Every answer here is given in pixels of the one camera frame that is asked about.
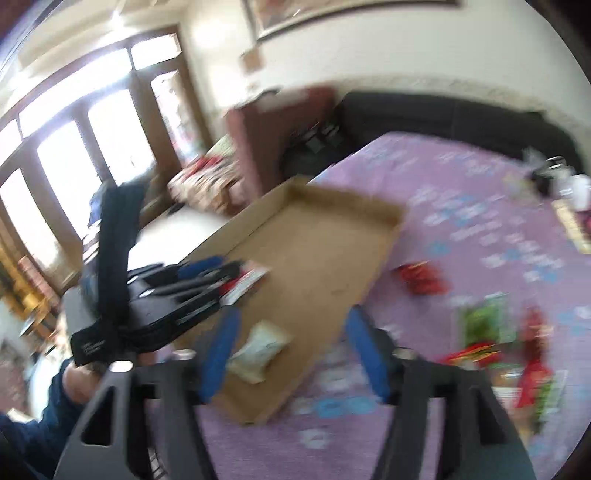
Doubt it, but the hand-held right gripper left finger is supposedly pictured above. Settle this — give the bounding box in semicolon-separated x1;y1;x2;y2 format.
53;307;243;480

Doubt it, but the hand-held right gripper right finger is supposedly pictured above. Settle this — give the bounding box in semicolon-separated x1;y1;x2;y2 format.
344;305;539;480

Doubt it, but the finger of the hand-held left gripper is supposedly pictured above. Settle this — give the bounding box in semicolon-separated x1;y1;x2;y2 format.
127;256;245;291
131;276;241;352

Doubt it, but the red white snack packet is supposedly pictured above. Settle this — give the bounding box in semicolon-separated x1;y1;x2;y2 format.
219;261;271;305

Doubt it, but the red packet gold label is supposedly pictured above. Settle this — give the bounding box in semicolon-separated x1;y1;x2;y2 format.
392;261;448;296

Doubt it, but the cardboard box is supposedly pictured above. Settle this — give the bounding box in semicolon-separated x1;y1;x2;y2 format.
173;175;407;425

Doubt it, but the person's left forearm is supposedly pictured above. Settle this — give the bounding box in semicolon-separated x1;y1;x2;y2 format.
0;364;79;480

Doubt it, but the person's left hand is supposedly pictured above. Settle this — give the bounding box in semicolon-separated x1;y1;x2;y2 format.
62;362;107;402

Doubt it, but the pale cake snack packet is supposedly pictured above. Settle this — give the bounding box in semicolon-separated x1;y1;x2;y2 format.
226;320;294;384

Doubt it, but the brown patterned blanket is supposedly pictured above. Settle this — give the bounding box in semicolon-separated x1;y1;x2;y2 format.
168;136;245;215

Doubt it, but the red cloth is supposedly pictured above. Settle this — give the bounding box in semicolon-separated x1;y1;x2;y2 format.
187;157;222;178

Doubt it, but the green patterned pillow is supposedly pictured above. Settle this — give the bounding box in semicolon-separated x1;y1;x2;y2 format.
208;136;238;160

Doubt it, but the wooden glass door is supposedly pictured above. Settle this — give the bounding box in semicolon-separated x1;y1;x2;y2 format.
0;25;218;296

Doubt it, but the brown armchair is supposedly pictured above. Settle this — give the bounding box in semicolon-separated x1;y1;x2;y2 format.
226;88;335;217

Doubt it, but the purple floral bedsheet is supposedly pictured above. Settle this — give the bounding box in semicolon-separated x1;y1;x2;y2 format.
194;131;591;480

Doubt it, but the black red handheld device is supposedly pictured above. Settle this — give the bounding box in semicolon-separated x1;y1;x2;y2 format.
300;122;342;153

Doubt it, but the black sofa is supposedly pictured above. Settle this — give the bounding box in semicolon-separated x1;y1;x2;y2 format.
279;91;583;185

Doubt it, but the black cup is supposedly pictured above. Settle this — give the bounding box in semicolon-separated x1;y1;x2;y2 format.
531;159;566;197

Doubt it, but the small wall plaque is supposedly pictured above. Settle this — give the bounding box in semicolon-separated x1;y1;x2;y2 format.
240;46;264;75

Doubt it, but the framed wall painting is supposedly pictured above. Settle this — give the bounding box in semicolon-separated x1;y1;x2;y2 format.
242;0;462;44

